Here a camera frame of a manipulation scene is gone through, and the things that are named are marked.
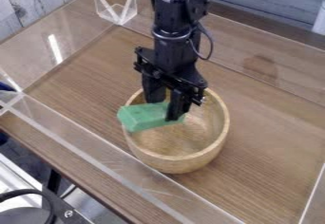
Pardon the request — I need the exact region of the white object at right edge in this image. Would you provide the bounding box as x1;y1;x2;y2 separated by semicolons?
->
313;0;325;35

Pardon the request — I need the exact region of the black cable lower left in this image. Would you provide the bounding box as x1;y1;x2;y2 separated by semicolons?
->
0;188;59;224

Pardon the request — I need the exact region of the green rectangular block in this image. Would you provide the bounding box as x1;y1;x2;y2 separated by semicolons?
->
117;102;186;133

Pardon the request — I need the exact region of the clear acrylic corner bracket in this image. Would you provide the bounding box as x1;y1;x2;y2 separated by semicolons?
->
94;0;138;26

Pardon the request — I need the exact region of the black metal table leg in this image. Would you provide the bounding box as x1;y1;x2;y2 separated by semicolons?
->
47;170;63;194

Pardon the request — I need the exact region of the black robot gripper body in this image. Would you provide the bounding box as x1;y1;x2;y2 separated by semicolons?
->
136;33;208;105

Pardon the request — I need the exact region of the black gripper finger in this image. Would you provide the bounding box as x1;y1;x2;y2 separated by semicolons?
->
142;75;166;103
166;89;192;121

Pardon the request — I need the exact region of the clear acrylic front barrier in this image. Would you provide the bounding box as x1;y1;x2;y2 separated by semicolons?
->
0;72;245;224

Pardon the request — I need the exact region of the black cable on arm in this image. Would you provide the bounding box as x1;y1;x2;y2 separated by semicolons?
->
188;25;216;61

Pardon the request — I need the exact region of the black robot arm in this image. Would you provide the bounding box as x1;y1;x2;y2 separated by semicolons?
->
136;0;209;121

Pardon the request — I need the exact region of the light wooden bowl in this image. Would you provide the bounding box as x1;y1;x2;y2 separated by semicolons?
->
122;89;231;174

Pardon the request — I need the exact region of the blue object at left edge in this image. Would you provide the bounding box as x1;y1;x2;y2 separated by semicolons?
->
0;82;17;91

